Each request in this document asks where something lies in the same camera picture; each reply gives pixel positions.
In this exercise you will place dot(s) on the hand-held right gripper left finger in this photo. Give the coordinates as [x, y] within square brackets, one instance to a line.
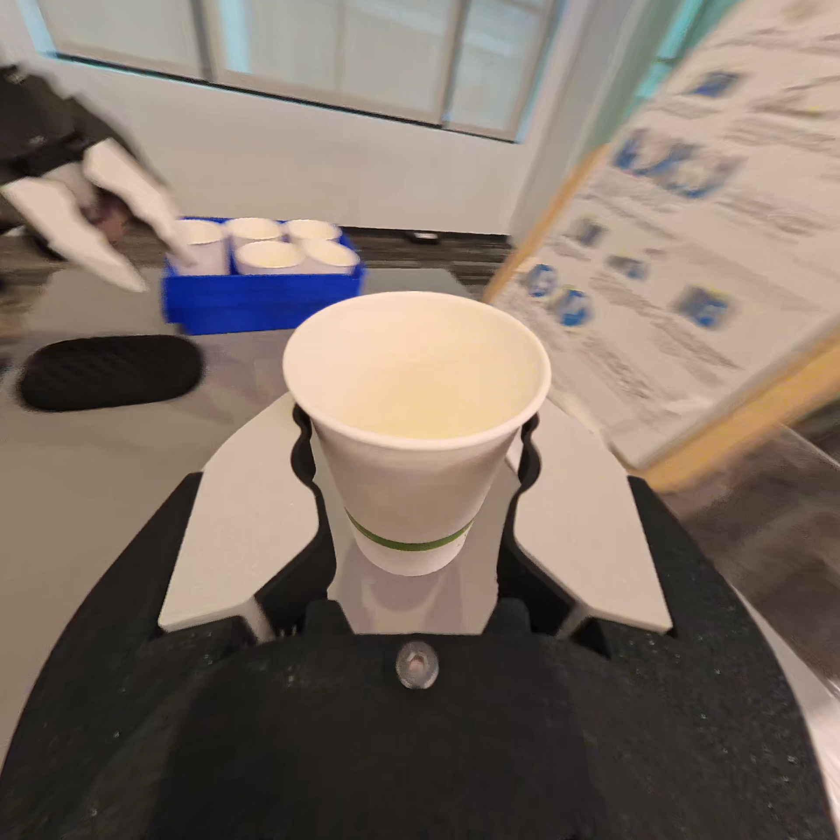
[243, 525]

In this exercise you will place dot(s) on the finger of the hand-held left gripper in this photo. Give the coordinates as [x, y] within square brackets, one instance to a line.
[131, 184]
[59, 223]

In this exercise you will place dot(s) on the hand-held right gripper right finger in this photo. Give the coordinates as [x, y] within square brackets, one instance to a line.
[590, 531]

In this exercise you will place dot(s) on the white paper cup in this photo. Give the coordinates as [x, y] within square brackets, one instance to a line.
[269, 259]
[328, 254]
[312, 229]
[200, 253]
[253, 231]
[420, 367]

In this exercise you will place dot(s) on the blue plastic bin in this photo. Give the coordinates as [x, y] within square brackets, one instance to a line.
[262, 308]

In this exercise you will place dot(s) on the black wrist rest pad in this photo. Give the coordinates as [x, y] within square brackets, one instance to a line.
[111, 374]

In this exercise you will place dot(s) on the glass partition window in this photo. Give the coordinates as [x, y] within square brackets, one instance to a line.
[295, 52]

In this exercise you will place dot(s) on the wooden instruction board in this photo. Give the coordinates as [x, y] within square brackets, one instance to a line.
[689, 262]

